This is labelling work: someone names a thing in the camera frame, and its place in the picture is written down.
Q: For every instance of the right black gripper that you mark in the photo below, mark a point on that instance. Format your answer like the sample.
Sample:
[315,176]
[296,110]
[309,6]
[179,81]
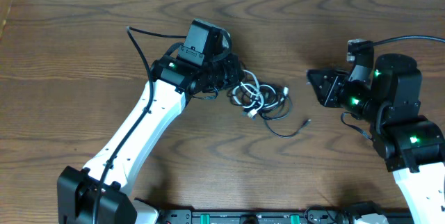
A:
[327,95]

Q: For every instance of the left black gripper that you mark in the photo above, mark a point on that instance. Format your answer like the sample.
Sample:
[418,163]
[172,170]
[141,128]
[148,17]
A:
[236,66]

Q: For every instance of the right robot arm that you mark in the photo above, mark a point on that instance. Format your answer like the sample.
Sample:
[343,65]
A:
[384,92]

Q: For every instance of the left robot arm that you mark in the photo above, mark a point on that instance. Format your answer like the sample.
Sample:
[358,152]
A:
[200,62]

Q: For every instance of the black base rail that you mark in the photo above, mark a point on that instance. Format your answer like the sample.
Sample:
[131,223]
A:
[362,212]

